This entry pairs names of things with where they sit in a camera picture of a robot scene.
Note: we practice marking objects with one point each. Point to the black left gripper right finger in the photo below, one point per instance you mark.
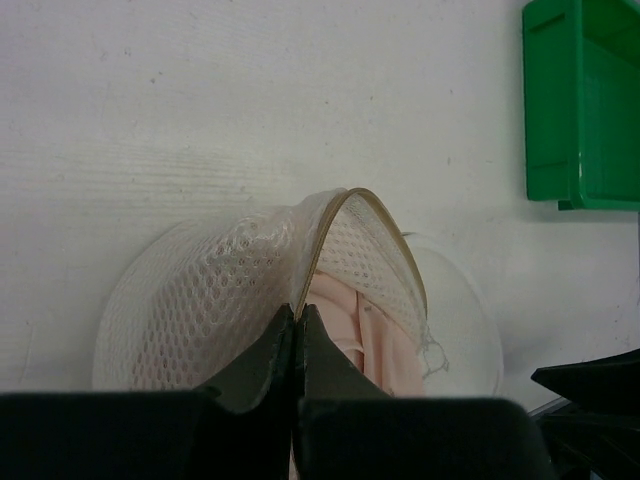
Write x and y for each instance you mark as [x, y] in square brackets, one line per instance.
[347, 428]

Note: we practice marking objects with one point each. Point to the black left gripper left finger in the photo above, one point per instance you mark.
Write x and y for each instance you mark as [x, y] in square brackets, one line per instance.
[235, 425]

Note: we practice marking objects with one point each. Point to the pink bra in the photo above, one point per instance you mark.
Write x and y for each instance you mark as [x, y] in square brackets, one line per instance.
[373, 343]

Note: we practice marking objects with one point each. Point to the white mesh laundry bag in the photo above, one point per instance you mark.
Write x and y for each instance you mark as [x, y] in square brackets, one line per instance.
[205, 291]

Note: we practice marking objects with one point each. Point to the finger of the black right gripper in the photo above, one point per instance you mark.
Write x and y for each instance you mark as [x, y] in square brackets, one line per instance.
[608, 385]

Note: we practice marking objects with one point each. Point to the green plastic tray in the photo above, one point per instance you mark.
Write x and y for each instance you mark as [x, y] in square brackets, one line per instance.
[581, 103]

